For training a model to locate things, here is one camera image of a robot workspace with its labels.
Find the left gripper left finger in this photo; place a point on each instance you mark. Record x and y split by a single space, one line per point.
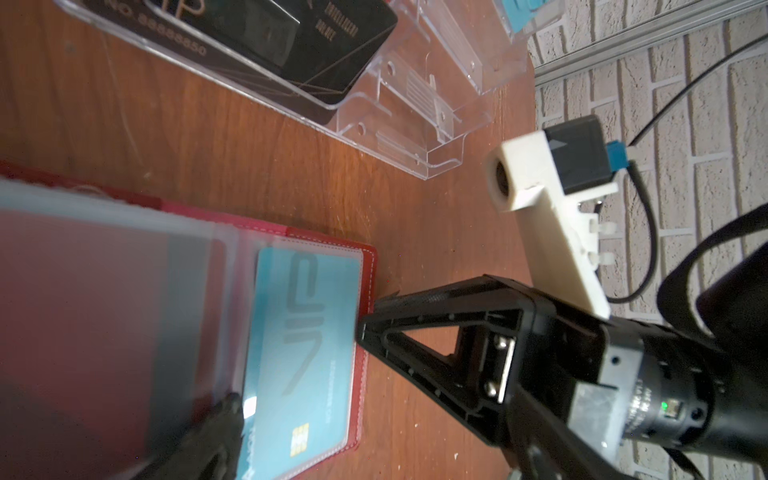
209 450

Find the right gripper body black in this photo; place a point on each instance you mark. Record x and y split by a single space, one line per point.
605 381

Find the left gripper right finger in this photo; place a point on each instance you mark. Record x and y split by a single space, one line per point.
543 447

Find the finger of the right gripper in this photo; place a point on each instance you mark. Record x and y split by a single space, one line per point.
460 344

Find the red leather card wallet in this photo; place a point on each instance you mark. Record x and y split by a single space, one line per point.
125 319

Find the clear acrylic card display stand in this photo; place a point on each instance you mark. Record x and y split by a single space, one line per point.
431 83

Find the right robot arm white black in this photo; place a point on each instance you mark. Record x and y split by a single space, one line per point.
730 317

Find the teal VIP card in stand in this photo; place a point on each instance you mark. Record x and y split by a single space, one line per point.
520 12

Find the black VIP card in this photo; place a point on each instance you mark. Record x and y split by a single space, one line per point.
304 57

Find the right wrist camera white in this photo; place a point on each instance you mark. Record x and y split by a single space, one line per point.
543 177

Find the aluminium corner wall profile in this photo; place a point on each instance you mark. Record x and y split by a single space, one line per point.
661 28

